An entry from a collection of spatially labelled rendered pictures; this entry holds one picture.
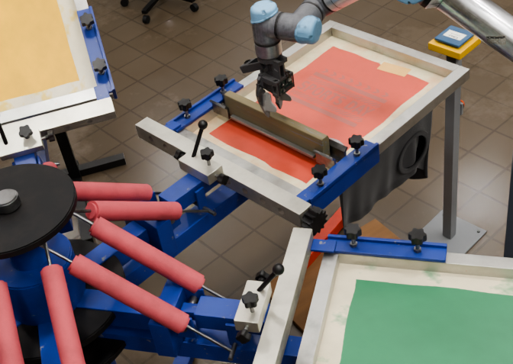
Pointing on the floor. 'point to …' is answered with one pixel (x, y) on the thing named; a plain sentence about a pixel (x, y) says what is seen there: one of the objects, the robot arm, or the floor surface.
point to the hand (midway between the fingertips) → (272, 108)
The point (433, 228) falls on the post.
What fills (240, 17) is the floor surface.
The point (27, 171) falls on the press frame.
